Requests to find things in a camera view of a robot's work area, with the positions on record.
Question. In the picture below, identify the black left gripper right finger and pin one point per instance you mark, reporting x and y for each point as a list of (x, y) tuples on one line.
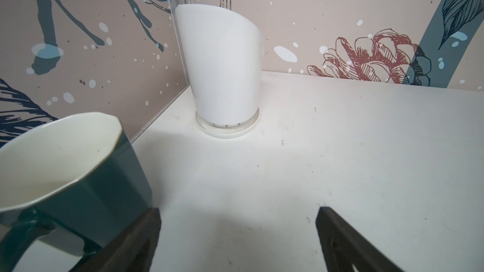
[(344, 249)]

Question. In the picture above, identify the white utensil holder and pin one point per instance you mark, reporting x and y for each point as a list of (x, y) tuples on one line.
[(223, 56)]

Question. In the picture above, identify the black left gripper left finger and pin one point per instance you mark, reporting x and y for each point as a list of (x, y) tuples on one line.
[(132, 250)]

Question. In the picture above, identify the metal fork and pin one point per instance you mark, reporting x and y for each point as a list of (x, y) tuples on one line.
[(226, 4)]

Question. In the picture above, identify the green ceramic mug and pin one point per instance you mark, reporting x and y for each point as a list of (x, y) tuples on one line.
[(75, 183)]

